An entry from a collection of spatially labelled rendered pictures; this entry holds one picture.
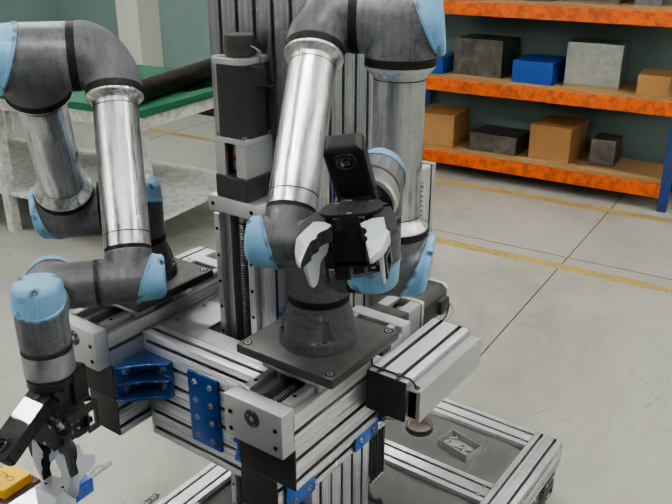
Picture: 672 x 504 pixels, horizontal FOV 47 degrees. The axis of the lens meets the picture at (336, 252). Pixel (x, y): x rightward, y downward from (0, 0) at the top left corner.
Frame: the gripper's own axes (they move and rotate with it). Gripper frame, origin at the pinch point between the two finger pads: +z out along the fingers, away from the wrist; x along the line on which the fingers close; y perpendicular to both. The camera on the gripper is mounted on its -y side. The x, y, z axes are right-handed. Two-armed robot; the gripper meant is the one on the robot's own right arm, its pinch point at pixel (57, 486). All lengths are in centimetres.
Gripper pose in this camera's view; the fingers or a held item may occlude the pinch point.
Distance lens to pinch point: 135.6
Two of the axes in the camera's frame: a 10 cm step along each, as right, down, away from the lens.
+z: -0.1, 9.2, 3.9
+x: -8.5, -2.1, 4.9
